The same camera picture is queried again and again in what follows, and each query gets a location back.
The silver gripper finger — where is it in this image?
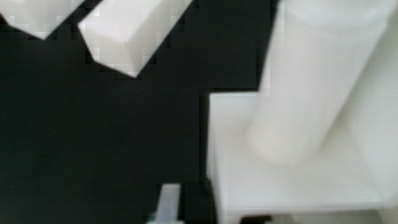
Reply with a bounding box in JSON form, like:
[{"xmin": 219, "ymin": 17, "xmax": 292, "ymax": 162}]
[{"xmin": 148, "ymin": 182, "xmax": 217, "ymax": 224}]

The white chair seat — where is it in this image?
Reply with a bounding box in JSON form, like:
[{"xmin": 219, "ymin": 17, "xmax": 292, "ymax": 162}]
[{"xmin": 207, "ymin": 0, "xmax": 398, "ymax": 224}]

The white long chair back bar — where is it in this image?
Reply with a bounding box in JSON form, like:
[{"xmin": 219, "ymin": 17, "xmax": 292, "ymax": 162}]
[{"xmin": 79, "ymin": 0, "xmax": 192, "ymax": 77}]

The white chair leg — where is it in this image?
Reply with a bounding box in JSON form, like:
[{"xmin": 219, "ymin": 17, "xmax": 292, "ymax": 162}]
[{"xmin": 249, "ymin": 0, "xmax": 397, "ymax": 165}]

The white rear chair bar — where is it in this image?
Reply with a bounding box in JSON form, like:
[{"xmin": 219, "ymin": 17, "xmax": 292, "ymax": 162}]
[{"xmin": 0, "ymin": 0, "xmax": 86, "ymax": 39}]

